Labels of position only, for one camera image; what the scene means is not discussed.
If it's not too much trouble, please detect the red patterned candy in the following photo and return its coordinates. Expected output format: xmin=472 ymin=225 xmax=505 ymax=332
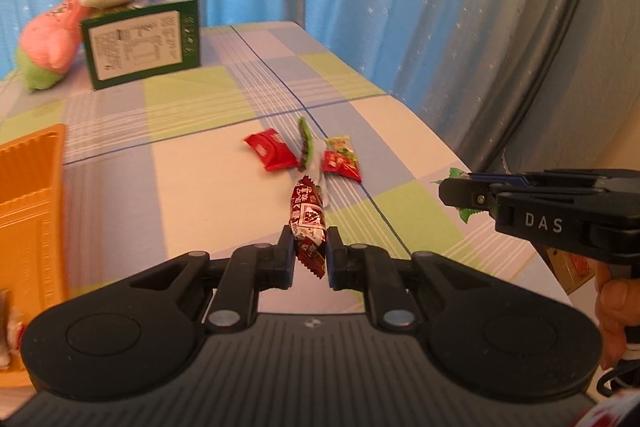
xmin=288 ymin=176 xmax=326 ymax=279

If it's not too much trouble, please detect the red white candy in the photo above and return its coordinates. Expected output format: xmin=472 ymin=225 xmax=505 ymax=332
xmin=322 ymin=150 xmax=361 ymax=183

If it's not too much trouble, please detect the red snack packet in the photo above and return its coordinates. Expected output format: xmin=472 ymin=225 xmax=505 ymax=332
xmin=244 ymin=128 xmax=298 ymax=172

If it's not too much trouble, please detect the green edged nut packet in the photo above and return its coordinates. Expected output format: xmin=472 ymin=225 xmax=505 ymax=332
xmin=297 ymin=116 xmax=314 ymax=171

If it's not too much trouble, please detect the orange plastic tray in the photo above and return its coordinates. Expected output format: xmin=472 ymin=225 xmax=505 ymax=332
xmin=1 ymin=124 xmax=68 ymax=388

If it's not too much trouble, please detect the clear brown candy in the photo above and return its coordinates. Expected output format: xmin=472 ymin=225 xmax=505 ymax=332
xmin=1 ymin=289 xmax=25 ymax=371

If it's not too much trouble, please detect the yellow green candy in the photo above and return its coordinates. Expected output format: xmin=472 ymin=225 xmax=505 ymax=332
xmin=326 ymin=135 xmax=356 ymax=158

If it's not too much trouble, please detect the person right hand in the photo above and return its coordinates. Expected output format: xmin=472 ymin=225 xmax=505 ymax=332
xmin=594 ymin=261 xmax=640 ymax=369

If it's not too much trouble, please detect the plaid tablecloth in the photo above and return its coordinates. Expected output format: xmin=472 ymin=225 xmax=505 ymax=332
xmin=1 ymin=23 xmax=566 ymax=300

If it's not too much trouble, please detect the grey curtain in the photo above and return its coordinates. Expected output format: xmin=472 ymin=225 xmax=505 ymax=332
xmin=392 ymin=0 xmax=639 ymax=173

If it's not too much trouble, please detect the green white carton box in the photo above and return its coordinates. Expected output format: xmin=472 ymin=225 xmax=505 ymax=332
xmin=81 ymin=0 xmax=201 ymax=90

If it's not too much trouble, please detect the pink green star plush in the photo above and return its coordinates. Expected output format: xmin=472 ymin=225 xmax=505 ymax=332
xmin=15 ymin=0 xmax=91 ymax=92

